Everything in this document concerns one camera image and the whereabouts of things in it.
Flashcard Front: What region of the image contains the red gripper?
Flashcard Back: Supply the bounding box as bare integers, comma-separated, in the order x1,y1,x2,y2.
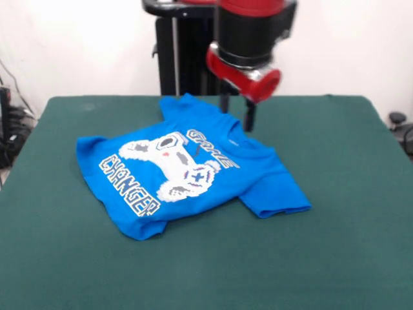
205,41,283,133

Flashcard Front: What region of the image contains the blue printed shirt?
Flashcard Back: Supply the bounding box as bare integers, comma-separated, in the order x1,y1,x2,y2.
76,92,313,242

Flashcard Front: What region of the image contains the dark green table cloth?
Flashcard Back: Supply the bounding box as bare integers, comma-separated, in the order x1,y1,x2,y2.
0,94,413,310

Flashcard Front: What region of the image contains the black office chair base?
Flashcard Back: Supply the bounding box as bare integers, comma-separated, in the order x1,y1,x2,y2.
388,111,413,162

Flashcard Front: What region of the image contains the black box device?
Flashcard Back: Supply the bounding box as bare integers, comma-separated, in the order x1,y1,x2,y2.
0,86,12,140

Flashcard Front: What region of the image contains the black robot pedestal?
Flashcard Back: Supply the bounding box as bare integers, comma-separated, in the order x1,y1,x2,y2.
141,0,233,96

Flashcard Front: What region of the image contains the black cable tangle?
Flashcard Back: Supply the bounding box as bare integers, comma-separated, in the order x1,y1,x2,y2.
0,59,38,169

